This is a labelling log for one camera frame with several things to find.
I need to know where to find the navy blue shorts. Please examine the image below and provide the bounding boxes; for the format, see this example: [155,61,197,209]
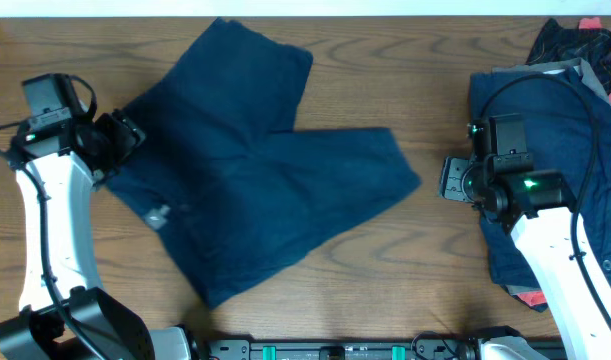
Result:
[108,19,420,308]

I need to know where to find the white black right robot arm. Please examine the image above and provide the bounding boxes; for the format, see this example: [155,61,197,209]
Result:
[439,157,611,359]

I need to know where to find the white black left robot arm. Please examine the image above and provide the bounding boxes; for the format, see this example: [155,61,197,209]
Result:
[0,110,155,359]

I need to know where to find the dark blue clothes pile shorts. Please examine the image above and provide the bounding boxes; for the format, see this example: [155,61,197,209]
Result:
[469,69,611,286]

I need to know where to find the black patterned garment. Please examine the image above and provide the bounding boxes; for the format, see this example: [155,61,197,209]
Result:
[526,18,611,93]

